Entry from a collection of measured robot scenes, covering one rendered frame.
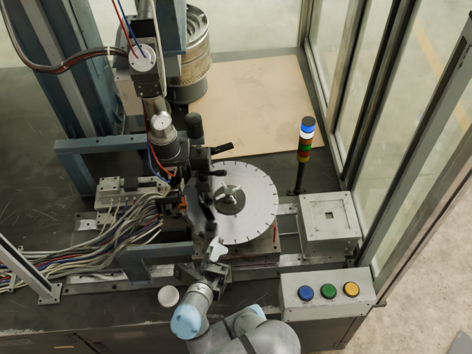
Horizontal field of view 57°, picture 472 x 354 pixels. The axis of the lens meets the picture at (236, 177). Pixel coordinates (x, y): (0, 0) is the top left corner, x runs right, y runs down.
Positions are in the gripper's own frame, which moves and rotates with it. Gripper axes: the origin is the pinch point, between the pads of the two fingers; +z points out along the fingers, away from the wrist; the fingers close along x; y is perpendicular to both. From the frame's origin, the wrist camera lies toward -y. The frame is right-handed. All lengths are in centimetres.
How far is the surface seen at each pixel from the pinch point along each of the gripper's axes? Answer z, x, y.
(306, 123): 17, 44, 21
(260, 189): 17.1, 19.0, 9.7
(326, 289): -3.8, -0.2, 36.8
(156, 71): -28, 61, -11
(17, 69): 73, 33, -127
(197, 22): 67, 67, -34
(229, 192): 8.4, 19.6, 0.9
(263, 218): 8.0, 12.8, 13.2
